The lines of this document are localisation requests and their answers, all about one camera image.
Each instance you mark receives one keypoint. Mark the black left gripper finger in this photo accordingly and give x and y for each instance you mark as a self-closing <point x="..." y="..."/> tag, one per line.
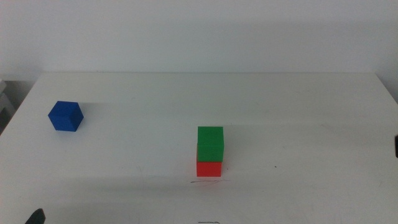
<point x="36" y="217"/>

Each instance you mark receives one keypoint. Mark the blue cube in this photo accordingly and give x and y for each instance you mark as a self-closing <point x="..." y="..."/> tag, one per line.
<point x="66" y="116"/>

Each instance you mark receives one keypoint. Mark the red cube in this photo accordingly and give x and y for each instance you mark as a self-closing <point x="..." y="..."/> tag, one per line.
<point x="209" y="169"/>

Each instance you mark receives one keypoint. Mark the green cube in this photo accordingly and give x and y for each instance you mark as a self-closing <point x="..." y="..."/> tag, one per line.
<point x="210" y="143"/>

